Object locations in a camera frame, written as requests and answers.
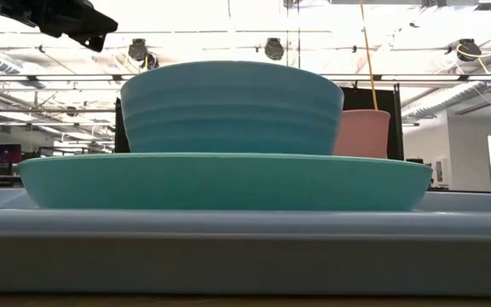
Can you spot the blue ribbed bowl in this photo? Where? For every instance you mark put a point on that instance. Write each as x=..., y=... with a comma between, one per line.
x=232, y=111

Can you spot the teal round plate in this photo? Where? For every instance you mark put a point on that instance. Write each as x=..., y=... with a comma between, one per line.
x=228, y=183

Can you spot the pink plastic cup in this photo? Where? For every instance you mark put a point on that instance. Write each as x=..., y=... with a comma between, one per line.
x=362, y=136

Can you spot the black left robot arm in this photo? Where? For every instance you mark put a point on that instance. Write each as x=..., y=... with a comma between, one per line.
x=2, y=6

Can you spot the blue plastic tray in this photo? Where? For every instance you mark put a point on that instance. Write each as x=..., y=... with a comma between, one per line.
x=245, y=256

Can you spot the long ceiling light strip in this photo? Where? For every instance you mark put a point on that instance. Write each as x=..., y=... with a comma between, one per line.
x=75, y=77

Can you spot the monitor with red screen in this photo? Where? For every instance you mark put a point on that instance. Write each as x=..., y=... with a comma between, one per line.
x=6, y=153

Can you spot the white wall panel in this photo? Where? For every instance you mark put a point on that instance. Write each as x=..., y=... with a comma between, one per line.
x=440, y=170

